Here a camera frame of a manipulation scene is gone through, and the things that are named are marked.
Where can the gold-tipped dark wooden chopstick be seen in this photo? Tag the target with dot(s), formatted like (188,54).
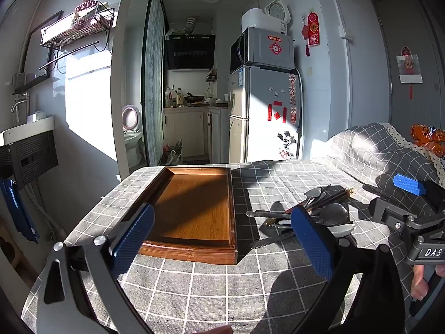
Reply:
(333,198)

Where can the brown wooden tray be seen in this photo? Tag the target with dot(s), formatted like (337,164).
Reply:
(194,208)

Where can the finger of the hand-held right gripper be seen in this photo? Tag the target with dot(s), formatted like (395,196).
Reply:
(408,183)
(391,212)

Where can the pink plastic basket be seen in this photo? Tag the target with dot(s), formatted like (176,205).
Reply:
(88,7)

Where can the small black wall shelf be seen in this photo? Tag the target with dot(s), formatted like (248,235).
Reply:
(34,81)

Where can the white wash basin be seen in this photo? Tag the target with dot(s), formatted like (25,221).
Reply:
(24,128)

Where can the sauce bottle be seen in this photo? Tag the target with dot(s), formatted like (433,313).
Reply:
(179,99)

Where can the black range hood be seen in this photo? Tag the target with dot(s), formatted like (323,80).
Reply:
(189,52)

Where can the orange snack bag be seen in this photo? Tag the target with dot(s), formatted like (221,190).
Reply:
(426,139)

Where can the patterned sliding glass door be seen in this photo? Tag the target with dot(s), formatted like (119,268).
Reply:
(153,76)

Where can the grey checked sofa cover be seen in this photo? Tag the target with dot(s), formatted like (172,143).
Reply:
(365,153)

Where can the white toilet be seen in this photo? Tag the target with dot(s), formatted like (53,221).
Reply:
(132,135)

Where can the silver refrigerator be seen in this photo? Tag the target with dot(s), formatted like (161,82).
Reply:
(264,118)

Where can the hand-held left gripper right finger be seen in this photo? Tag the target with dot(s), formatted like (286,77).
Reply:
(311,240)

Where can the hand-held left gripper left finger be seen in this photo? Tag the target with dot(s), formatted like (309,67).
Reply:
(134,236)

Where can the black vanity cabinet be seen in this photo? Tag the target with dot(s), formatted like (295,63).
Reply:
(31,160)

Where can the person's right hand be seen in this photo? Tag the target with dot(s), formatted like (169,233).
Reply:
(420,281)

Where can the hanging wall calendar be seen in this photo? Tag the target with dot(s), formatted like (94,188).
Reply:
(410,69)

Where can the cooking oil bottle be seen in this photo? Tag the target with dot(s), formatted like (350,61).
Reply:
(168,99)

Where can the metal faucet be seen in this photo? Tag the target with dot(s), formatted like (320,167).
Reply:
(21,104)

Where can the silver microwave oven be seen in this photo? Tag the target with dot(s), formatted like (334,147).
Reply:
(264,50)

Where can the black wok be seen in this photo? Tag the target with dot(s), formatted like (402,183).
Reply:
(194,97)

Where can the red hanging ornament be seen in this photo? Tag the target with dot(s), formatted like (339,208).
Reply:
(313,29)

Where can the white kitchen cabinet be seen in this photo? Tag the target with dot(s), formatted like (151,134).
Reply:
(187,132)

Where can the black towel bar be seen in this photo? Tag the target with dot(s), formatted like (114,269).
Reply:
(66,54)

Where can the grey checked tablecloth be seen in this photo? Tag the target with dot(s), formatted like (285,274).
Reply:
(208,285)

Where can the bundle of plastic bags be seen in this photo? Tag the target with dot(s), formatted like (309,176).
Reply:
(173,155)

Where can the white rice cooker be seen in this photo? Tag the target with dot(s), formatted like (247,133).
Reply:
(257,19)

